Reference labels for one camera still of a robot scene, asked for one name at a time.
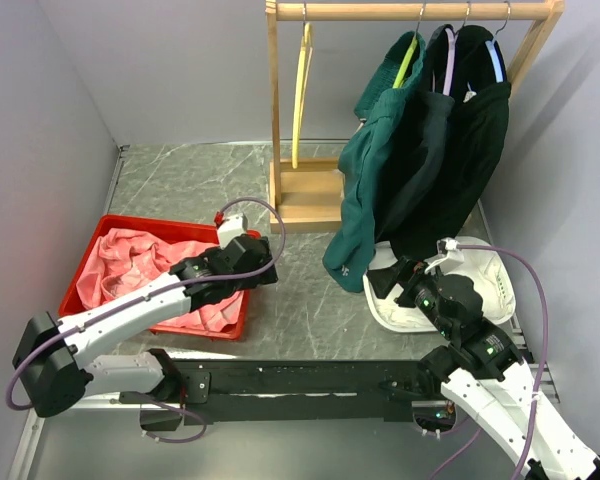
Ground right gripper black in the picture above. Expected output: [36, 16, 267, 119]
[364, 253, 455, 338]

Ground pink patterned shorts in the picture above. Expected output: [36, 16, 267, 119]
[76, 228, 243, 333]

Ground yellow clothes hanger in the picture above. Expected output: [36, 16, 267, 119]
[291, 22, 313, 169]

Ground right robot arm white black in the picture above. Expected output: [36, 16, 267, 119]
[363, 250, 600, 479]

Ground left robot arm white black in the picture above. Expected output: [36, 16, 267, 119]
[6, 234, 280, 418]

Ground teal green shorts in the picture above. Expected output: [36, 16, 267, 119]
[322, 31, 426, 293]

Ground dark grey shorts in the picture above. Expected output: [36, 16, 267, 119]
[374, 24, 454, 241]

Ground black shorts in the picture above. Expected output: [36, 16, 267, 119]
[389, 25, 512, 260]

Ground lime green hanger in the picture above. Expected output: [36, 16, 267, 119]
[392, 33, 418, 89]

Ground lilac hanger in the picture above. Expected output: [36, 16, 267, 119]
[442, 27, 456, 96]

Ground light blue hanger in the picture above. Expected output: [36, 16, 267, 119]
[485, 40, 504, 83]

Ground white cloth basket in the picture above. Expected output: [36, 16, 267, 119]
[363, 236, 516, 334]

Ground wooden clothes rack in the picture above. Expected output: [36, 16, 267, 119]
[265, 1, 565, 233]

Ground red plastic tray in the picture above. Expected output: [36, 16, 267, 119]
[58, 215, 249, 340]

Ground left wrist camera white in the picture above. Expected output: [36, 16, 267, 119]
[214, 212, 248, 248]

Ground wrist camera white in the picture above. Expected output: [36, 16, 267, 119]
[425, 237, 464, 275]
[214, 212, 248, 248]

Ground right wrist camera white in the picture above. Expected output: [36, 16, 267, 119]
[425, 237, 464, 275]

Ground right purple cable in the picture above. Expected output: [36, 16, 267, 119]
[424, 243, 551, 480]

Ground purple cable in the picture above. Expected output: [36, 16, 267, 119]
[5, 197, 287, 411]
[424, 243, 551, 480]

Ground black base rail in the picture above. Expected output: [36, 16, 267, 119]
[148, 359, 453, 424]

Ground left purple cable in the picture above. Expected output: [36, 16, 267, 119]
[5, 197, 287, 411]

